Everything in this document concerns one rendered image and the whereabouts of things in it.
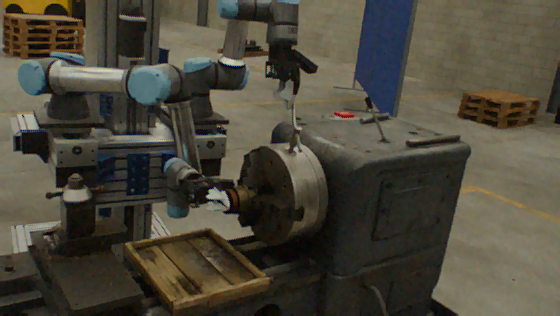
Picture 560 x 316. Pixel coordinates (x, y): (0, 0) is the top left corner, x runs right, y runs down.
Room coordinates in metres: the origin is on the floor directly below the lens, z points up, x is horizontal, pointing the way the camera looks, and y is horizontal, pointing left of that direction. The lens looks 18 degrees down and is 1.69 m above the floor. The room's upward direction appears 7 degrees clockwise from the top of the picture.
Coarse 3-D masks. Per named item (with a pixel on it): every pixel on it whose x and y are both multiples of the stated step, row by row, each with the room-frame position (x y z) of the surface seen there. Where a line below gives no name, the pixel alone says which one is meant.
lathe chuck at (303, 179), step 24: (288, 144) 1.57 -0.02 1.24; (264, 168) 1.53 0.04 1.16; (288, 168) 1.44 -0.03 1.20; (312, 168) 1.48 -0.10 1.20; (264, 192) 1.57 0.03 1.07; (288, 192) 1.42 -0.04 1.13; (312, 192) 1.44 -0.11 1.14; (264, 216) 1.51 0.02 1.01; (312, 216) 1.43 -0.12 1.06; (264, 240) 1.50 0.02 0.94; (288, 240) 1.43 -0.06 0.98
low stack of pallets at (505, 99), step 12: (468, 96) 8.75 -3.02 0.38; (480, 96) 8.56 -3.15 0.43; (492, 96) 8.68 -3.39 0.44; (504, 96) 8.85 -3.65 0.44; (516, 96) 9.02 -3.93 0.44; (468, 108) 8.83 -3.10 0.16; (480, 108) 8.54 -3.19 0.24; (492, 108) 8.44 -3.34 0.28; (504, 108) 8.26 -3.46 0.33; (516, 108) 8.50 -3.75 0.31; (528, 108) 8.73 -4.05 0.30; (480, 120) 8.50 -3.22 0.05; (492, 120) 8.34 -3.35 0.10; (504, 120) 8.24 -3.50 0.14; (516, 120) 8.62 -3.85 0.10; (528, 120) 9.03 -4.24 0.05
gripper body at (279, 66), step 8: (280, 40) 1.61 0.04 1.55; (288, 40) 1.61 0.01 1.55; (296, 40) 1.63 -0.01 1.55; (272, 48) 1.61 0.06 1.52; (280, 48) 1.60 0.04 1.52; (288, 48) 1.63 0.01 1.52; (272, 56) 1.60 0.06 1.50; (280, 56) 1.60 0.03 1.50; (288, 56) 1.62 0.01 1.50; (272, 64) 1.62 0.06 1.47; (280, 64) 1.58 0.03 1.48; (288, 64) 1.59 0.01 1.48; (296, 64) 1.61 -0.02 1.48; (272, 72) 1.61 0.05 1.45; (280, 72) 1.59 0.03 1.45; (288, 72) 1.60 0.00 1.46; (288, 80) 1.65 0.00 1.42
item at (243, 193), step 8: (240, 184) 1.47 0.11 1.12; (232, 192) 1.42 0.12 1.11; (240, 192) 1.43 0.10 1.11; (248, 192) 1.44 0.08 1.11; (232, 200) 1.40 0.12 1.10; (240, 200) 1.41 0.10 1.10; (248, 200) 1.43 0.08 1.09; (232, 208) 1.40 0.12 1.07; (240, 208) 1.41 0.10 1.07; (248, 208) 1.43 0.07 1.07
